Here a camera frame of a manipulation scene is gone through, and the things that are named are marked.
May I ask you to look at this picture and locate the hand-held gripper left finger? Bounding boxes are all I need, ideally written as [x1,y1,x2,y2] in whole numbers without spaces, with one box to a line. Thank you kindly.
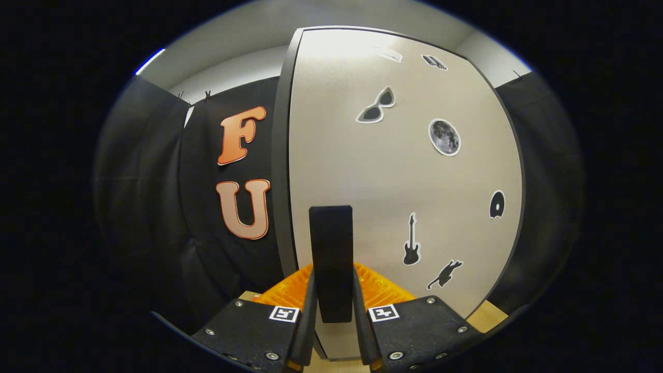
[191,263,318,373]

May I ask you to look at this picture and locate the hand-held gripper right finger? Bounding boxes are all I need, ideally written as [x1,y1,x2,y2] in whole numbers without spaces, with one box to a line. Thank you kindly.
[352,262,485,373]

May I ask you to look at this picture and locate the black door handle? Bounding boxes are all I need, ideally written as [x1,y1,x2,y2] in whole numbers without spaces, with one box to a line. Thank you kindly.
[309,205,354,324]

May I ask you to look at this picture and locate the beige shoe cabinet door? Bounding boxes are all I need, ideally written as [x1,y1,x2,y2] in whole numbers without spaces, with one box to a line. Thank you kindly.
[287,27,526,361]

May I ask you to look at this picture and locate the dark grey shoe cabinet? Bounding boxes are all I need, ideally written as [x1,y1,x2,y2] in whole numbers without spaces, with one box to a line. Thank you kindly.
[271,26,527,361]

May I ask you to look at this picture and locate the black backdrop cloth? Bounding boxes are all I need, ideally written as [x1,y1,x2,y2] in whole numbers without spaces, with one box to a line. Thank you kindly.
[93,70,586,337]

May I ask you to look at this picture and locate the row of black cloth clips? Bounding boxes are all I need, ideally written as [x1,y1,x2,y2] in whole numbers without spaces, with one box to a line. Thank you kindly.
[177,70,521,102]

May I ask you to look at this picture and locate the long ceiling light tube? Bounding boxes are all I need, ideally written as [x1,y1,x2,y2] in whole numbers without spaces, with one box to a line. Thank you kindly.
[136,49,165,76]

